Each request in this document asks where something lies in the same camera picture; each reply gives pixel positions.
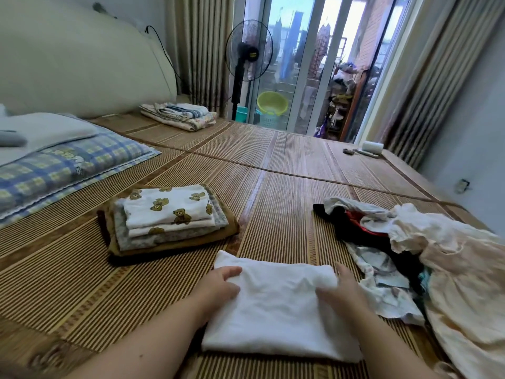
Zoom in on person's right hand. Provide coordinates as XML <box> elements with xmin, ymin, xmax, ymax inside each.
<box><xmin>316</xmin><ymin>263</ymin><xmax>372</xmax><ymax>321</ymax></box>

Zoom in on person's left hand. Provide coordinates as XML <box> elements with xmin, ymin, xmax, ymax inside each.
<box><xmin>189</xmin><ymin>266</ymin><xmax>243</xmax><ymax>322</ymax></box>

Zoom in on plain white garment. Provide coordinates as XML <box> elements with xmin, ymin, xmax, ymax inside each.
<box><xmin>201</xmin><ymin>250</ymin><xmax>365</xmax><ymax>365</ymax></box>

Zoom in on black red garment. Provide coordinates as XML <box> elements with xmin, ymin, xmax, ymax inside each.
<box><xmin>312</xmin><ymin>203</ymin><xmax>428</xmax><ymax>290</ymax></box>

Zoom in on white bear print garment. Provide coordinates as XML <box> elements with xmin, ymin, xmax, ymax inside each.
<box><xmin>126</xmin><ymin>209</ymin><xmax>219</xmax><ymax>238</ymax></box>

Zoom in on olive tan shorts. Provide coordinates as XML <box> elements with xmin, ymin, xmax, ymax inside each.
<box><xmin>103</xmin><ymin>184</ymin><xmax>241</xmax><ymax>260</ymax></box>

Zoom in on light blue garment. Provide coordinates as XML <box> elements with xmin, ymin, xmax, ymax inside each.
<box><xmin>417</xmin><ymin>267</ymin><xmax>432</xmax><ymax>297</ymax></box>

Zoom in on pale grey garment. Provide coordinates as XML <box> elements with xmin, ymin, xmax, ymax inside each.
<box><xmin>322</xmin><ymin>195</ymin><xmax>396</xmax><ymax>218</ymax></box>

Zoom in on pile of clothes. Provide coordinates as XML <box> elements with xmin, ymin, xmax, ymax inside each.
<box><xmin>420</xmin><ymin>236</ymin><xmax>505</xmax><ymax>379</ymax></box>

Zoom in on bamboo bed mat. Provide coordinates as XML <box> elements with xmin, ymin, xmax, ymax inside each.
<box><xmin>0</xmin><ymin>113</ymin><xmax>505</xmax><ymax>379</ymax></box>

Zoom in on person's left forearm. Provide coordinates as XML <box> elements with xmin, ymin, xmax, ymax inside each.
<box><xmin>67</xmin><ymin>300</ymin><xmax>216</xmax><ymax>379</ymax></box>

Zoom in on person's right forearm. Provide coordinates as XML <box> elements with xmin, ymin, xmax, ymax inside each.
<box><xmin>343</xmin><ymin>310</ymin><xmax>440</xmax><ymax>379</ymax></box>

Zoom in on white paper roll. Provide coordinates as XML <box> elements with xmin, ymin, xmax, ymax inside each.
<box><xmin>360</xmin><ymin>140</ymin><xmax>386</xmax><ymax>156</ymax></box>

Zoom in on folded striped blanket stack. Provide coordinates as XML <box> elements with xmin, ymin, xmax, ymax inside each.
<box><xmin>139</xmin><ymin>102</ymin><xmax>219</xmax><ymax>133</ymax></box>

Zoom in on blue plaid pillow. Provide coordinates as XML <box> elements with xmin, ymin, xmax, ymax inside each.
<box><xmin>0</xmin><ymin>134</ymin><xmax>162</xmax><ymax>226</ymax></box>

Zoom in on cluttered balcony shelf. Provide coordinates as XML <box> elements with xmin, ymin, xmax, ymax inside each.
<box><xmin>319</xmin><ymin>62</ymin><xmax>372</xmax><ymax>144</ymax></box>

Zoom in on yellow green basin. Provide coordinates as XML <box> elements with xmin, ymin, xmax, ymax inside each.
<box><xmin>256</xmin><ymin>91</ymin><xmax>291</xmax><ymax>118</ymax></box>

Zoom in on beige patterned curtain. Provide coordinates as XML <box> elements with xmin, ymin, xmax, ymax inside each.
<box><xmin>168</xmin><ymin>0</ymin><xmax>238</xmax><ymax>116</ymax></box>
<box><xmin>385</xmin><ymin>0</ymin><xmax>505</xmax><ymax>171</ymax></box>

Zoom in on sliding glass balcony door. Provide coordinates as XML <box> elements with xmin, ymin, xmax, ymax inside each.
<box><xmin>243</xmin><ymin>0</ymin><xmax>413</xmax><ymax>144</ymax></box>

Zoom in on black standing fan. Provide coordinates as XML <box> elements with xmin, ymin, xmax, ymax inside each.
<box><xmin>224</xmin><ymin>19</ymin><xmax>276</xmax><ymax>123</ymax></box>

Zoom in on cream padded headboard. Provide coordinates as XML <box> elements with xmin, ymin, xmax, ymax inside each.
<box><xmin>0</xmin><ymin>0</ymin><xmax>179</xmax><ymax>120</ymax></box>

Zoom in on black cable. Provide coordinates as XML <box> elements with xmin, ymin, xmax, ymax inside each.
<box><xmin>144</xmin><ymin>24</ymin><xmax>187</xmax><ymax>96</ymax></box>

